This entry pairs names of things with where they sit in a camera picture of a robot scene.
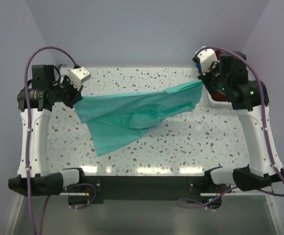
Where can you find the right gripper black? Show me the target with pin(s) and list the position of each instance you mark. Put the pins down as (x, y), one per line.
(205, 79)

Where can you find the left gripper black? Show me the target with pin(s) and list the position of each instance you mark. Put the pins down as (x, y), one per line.
(76, 94)

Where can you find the teal t shirt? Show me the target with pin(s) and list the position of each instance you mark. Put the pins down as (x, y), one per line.
(117, 120)

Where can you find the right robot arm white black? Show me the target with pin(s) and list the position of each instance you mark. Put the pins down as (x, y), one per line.
(227, 74)

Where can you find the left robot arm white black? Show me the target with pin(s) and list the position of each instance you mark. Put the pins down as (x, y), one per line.
(33, 175)

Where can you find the dark red t shirt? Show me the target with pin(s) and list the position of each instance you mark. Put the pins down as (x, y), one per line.
(218, 97)

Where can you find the white plastic laundry basket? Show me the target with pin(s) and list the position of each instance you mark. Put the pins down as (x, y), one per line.
(218, 105)

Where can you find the blue t shirt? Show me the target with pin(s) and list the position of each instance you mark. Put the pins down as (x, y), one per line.
(198, 66)

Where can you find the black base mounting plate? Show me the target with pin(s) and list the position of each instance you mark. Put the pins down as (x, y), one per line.
(151, 188)

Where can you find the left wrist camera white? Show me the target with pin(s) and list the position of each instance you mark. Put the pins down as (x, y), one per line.
(79, 76)

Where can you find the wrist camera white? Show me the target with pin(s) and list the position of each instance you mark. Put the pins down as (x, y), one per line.
(79, 76)
(205, 57)

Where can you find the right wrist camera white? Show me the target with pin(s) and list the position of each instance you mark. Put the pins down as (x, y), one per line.
(205, 57)

